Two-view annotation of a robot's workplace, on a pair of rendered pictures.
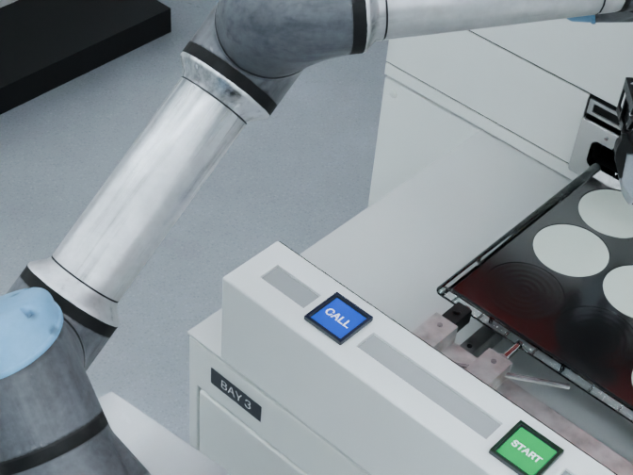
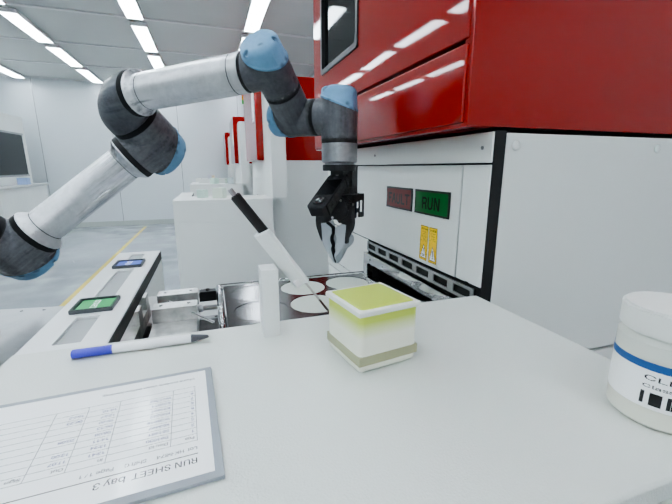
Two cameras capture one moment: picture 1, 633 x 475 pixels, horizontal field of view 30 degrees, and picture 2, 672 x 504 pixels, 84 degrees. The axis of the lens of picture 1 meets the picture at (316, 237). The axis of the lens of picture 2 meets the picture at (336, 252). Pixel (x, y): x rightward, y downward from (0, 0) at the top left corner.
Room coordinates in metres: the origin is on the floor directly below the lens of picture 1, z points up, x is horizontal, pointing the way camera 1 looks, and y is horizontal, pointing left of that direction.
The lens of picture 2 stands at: (0.51, -0.83, 1.17)
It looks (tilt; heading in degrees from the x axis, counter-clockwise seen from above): 13 degrees down; 33
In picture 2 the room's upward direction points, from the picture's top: straight up
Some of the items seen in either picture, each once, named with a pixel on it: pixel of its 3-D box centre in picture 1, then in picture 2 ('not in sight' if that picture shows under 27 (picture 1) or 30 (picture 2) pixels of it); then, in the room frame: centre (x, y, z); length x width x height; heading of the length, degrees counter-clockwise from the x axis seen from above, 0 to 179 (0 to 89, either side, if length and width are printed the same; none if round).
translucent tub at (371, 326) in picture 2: not in sight; (370, 324); (0.85, -0.66, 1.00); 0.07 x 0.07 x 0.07; 60
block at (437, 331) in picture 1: (425, 343); (178, 297); (0.97, -0.14, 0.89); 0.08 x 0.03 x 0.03; 141
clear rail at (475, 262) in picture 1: (524, 225); (294, 280); (1.20, -0.27, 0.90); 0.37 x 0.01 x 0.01; 141
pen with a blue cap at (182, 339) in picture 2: not in sight; (143, 344); (0.72, -0.44, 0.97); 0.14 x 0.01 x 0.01; 141
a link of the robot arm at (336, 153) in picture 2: not in sight; (338, 154); (1.20, -0.40, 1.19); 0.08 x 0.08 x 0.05
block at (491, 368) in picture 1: (478, 380); (175, 310); (0.91, -0.20, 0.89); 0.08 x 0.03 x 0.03; 141
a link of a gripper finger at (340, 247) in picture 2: not in sight; (346, 241); (1.20, -0.42, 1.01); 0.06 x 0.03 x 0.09; 2
